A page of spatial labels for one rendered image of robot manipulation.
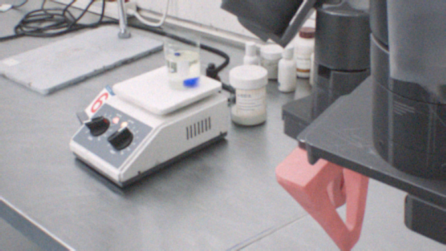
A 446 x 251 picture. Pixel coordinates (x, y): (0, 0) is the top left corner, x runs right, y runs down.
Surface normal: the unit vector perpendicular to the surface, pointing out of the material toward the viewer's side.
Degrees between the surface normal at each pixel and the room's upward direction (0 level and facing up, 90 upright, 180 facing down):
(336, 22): 90
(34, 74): 0
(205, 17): 90
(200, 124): 90
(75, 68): 0
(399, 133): 101
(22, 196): 0
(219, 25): 90
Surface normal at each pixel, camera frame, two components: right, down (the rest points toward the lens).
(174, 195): -0.04, -0.89
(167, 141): 0.69, 0.32
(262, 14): -0.14, 0.59
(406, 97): -0.69, 0.51
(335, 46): -0.49, 0.42
